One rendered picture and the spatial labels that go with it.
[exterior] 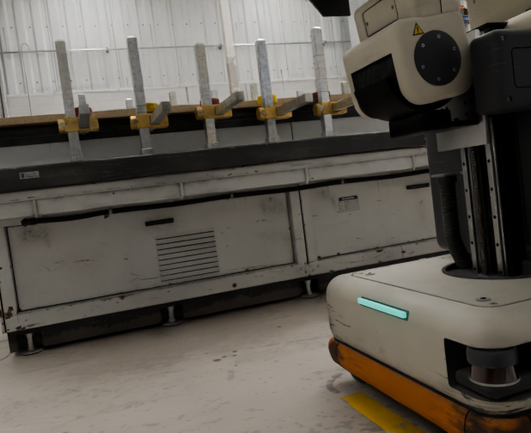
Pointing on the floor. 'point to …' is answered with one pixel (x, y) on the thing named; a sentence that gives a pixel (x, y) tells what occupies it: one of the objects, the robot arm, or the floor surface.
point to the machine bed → (191, 234)
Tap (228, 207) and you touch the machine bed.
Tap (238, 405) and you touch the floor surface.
